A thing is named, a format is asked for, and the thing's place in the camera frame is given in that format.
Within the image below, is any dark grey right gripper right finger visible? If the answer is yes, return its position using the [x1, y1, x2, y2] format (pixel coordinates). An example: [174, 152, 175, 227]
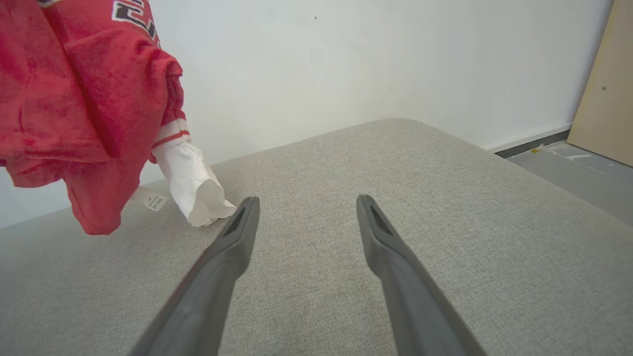
[356, 194, 488, 356]

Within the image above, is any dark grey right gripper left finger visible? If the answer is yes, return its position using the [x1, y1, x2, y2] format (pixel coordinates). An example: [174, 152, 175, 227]
[129, 196, 261, 356]

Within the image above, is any red Bulls 23 basketball jersey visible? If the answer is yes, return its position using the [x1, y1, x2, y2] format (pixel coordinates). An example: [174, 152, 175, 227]
[0, 0, 237, 236]

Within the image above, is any grey fabric sofa cushion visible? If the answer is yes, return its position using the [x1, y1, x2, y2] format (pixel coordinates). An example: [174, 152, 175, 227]
[0, 118, 633, 356]

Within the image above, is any black and white baseboard strip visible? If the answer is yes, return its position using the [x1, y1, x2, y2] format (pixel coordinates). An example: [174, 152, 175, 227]
[487, 124, 572, 159]

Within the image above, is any beige wooden board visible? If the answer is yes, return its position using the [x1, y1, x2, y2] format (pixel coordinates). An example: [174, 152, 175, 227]
[566, 0, 633, 167]

